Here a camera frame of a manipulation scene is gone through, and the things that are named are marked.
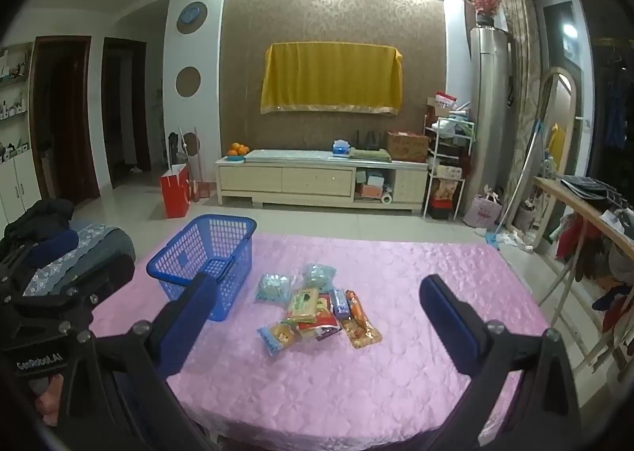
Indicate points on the yellow cover cloth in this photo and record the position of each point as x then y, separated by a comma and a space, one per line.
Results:
332, 77

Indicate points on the beige TV cabinet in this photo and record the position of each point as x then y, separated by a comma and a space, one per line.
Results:
307, 181

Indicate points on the green yellow snack packet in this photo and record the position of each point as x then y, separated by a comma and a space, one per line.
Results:
302, 305

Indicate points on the yellow purple chips packet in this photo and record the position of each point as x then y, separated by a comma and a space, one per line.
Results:
278, 335

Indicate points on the blue mop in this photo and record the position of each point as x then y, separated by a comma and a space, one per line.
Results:
495, 238

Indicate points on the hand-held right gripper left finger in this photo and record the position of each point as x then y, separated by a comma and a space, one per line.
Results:
188, 319

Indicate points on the red snack packet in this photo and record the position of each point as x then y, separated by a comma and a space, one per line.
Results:
327, 321

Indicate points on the pink gift bag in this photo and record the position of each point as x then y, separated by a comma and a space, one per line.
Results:
481, 212

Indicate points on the silver standing air conditioner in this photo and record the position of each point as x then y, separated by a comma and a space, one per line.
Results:
490, 109

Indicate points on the patterned beige curtain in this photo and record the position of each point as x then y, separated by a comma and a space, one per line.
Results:
522, 84

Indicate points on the teal snack packet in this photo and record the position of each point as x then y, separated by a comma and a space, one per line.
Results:
318, 276
272, 288

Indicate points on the heap of oranges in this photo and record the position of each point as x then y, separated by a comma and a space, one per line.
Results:
238, 149

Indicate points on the chair with grey cover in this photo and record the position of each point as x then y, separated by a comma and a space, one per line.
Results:
89, 253

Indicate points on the small blue snack packet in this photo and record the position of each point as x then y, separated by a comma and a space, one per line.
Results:
342, 303

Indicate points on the arched floor mirror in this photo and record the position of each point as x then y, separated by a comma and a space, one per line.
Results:
562, 114

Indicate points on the orange snack pouch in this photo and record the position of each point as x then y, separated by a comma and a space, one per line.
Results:
361, 329

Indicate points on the round brown wall panel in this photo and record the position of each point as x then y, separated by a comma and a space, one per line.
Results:
188, 82
190, 143

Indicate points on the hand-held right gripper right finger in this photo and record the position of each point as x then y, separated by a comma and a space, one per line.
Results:
450, 327

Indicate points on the green folded cloth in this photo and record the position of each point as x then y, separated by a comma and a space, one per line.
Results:
369, 154

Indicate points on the dark wooden door frame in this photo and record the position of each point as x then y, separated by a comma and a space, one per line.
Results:
37, 124
143, 109

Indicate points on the wooden folding table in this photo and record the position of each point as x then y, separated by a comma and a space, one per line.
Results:
559, 193

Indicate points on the blue plastic basket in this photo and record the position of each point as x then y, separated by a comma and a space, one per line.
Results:
171, 277

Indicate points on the white storage rack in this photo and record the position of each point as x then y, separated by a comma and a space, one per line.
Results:
448, 168

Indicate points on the blue tissue box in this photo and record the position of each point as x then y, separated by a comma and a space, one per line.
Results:
341, 147

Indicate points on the white cupboard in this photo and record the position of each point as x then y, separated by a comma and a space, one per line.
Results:
20, 188

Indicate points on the person's left hand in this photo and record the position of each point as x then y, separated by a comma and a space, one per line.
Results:
47, 399

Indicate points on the black jacket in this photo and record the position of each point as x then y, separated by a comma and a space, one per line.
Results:
39, 220

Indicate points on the vase with pink flowers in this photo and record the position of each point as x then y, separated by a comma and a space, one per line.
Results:
484, 5

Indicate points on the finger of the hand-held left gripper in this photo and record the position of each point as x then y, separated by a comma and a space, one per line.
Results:
99, 275
17, 260

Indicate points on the red paper bag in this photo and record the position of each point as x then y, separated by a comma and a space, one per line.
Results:
175, 193

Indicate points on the white paper roll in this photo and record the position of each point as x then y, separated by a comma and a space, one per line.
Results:
387, 198

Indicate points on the orange box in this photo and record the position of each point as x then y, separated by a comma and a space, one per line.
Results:
369, 190

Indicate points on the wall shelf with bottles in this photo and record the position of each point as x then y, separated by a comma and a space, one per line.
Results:
15, 99

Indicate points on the brown cardboard box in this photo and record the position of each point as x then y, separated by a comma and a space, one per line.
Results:
407, 148

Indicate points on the heap of clothes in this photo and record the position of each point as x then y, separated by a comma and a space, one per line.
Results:
594, 253

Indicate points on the round blue wall plate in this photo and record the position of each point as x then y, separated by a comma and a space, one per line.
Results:
191, 17

